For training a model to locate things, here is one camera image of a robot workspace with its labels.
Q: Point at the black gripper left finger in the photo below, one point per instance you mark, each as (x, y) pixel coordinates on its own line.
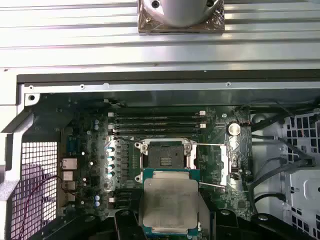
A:
(127, 225)

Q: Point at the silver perforated drive cage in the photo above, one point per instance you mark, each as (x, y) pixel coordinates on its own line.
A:
(307, 190)

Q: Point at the silver network port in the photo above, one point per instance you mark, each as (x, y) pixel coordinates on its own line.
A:
(68, 163)

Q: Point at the CPU socket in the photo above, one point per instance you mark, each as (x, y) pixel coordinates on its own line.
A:
(162, 152)

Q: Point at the blue video port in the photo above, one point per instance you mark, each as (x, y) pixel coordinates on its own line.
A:
(73, 147)

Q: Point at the CPU with silver top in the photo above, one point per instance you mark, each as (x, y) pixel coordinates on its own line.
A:
(170, 200)

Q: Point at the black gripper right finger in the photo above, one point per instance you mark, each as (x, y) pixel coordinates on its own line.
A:
(237, 227)

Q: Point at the green motherboard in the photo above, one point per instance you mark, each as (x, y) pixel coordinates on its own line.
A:
(220, 200)

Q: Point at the black open PC case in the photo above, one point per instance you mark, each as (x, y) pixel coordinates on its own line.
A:
(175, 86)

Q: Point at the square brown base plate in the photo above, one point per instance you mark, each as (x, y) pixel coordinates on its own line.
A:
(147, 28)

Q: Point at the round coin battery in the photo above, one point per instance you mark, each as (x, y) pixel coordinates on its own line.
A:
(234, 129)

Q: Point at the black RAM slot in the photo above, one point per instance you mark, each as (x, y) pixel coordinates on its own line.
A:
(155, 113)
(155, 130)
(155, 119)
(155, 125)

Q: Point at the metal CPU socket cover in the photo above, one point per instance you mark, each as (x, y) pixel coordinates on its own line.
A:
(225, 165)

